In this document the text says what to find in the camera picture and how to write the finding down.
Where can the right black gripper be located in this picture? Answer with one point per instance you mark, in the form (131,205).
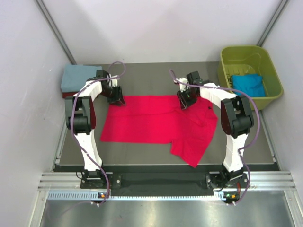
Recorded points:
(184,103)

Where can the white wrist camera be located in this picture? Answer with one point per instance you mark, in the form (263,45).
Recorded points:
(113,82)
(182,83)

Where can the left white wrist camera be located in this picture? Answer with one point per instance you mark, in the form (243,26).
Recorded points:
(113,82)

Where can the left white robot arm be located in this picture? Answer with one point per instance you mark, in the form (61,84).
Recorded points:
(81,121)

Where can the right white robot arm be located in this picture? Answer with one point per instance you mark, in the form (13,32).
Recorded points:
(236,120)

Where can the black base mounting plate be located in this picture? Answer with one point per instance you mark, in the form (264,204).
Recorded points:
(122,180)

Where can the folded dark red t shirt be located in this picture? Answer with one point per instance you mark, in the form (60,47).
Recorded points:
(68,94)

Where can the aluminium frame rail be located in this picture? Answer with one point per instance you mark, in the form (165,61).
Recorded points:
(259,181)

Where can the folded light blue t shirt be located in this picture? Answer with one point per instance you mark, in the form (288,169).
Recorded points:
(75,77)

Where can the slotted grey cable duct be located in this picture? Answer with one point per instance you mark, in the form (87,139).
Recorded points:
(100,196)

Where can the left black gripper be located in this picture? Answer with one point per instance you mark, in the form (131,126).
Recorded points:
(118,99)

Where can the blue t shirt in bin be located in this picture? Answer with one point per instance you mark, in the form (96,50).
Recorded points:
(251,84)

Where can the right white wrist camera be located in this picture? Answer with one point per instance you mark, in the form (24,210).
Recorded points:
(182,83)

